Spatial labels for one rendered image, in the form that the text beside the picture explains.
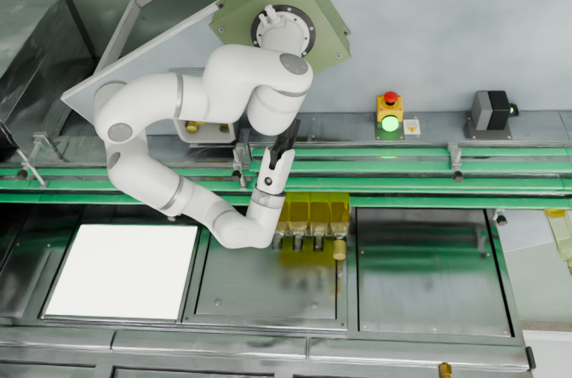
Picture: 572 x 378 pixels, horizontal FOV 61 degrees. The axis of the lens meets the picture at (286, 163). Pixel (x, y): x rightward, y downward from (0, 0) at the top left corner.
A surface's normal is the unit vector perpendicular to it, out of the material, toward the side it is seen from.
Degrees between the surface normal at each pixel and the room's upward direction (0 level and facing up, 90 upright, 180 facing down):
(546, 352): 90
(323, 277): 90
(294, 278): 90
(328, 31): 3
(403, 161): 90
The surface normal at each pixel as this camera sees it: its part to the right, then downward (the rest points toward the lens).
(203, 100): 0.38, 0.19
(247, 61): 0.36, -0.52
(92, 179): -0.08, -0.65
